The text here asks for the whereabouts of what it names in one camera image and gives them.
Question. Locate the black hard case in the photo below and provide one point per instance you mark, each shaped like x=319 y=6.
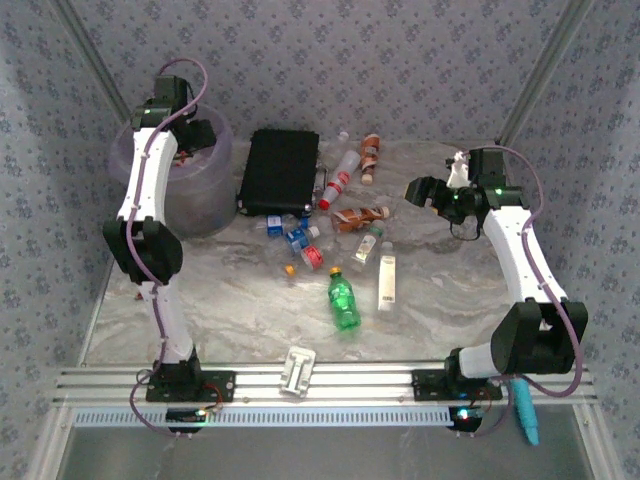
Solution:
x=277 y=172

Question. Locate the brown label plastic bottle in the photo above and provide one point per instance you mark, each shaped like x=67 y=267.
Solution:
x=370 y=155
x=360 y=217

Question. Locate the clear bottle with white cap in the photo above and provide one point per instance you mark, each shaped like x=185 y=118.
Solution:
x=343 y=135

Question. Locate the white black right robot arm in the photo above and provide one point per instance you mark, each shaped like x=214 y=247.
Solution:
x=515 y=250

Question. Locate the teal pen-shaped tool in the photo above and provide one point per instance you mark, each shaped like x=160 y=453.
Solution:
x=525 y=410

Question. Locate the small blue label bottle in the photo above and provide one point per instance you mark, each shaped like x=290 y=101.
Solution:
x=275 y=225

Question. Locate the green soda bottle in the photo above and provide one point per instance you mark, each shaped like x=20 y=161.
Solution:
x=344 y=300

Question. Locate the small lit controller board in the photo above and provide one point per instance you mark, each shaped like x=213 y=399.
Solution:
x=465 y=417
x=185 y=417

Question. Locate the white bottle with red cap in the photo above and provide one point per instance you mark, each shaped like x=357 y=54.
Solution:
x=340 y=175

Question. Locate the translucent plastic bin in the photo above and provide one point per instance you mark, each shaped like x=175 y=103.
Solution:
x=210 y=200

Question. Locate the white plastic bracket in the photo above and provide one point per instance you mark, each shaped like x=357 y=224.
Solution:
x=298 y=372

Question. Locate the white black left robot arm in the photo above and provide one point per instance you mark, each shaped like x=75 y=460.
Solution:
x=150 y=165

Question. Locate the tall white plastic bottle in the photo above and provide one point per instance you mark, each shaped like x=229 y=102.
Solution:
x=387 y=280

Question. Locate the aluminium mounting rail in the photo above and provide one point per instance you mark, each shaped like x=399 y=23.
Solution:
x=350 y=382

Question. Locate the clear bottle with red label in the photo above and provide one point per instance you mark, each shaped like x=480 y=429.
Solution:
x=312 y=256

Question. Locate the blue label bottle white cap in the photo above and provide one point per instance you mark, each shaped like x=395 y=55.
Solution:
x=299 y=239

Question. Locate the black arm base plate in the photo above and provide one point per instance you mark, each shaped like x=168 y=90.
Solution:
x=225 y=387
x=427 y=385

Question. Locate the clear bottle with green cap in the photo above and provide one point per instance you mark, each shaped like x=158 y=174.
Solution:
x=367 y=245

